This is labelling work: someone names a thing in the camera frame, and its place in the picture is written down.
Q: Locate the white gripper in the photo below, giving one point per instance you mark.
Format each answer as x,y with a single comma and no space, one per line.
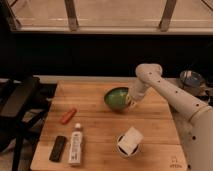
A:
136,92

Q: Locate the green ceramic bowl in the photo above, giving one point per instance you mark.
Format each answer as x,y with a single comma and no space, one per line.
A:
115,99

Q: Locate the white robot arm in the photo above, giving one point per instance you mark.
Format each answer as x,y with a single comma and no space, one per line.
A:
197,112

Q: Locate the metal bowl at right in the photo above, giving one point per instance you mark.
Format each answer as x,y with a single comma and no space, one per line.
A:
191,81

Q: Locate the wooden cutting board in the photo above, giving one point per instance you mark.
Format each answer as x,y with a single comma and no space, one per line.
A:
160,149

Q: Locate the dark cup with white rim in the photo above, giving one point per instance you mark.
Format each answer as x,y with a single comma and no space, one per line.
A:
122,152

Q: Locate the white tube bottle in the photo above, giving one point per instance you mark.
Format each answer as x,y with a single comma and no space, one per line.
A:
75,145

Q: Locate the black rectangular remote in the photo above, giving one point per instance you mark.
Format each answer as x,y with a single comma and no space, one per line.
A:
57,149

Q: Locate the black office chair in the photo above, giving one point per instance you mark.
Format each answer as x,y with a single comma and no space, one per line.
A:
24,105

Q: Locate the window frame railing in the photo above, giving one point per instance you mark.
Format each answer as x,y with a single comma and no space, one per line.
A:
168,17

